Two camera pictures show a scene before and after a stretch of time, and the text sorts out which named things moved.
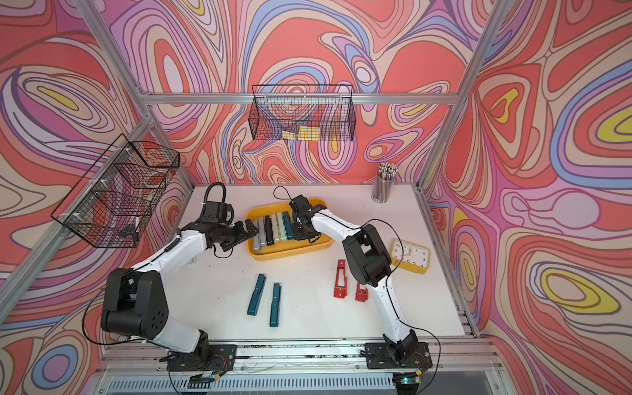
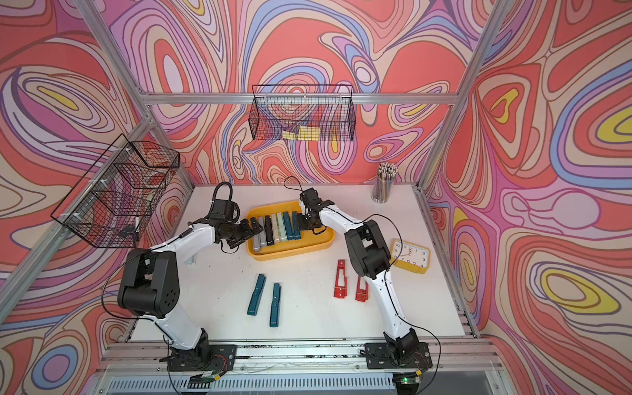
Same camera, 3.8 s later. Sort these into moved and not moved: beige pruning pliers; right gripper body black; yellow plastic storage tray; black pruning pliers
Moved: right gripper body black
Not moved: beige pruning pliers; yellow plastic storage tray; black pruning pliers
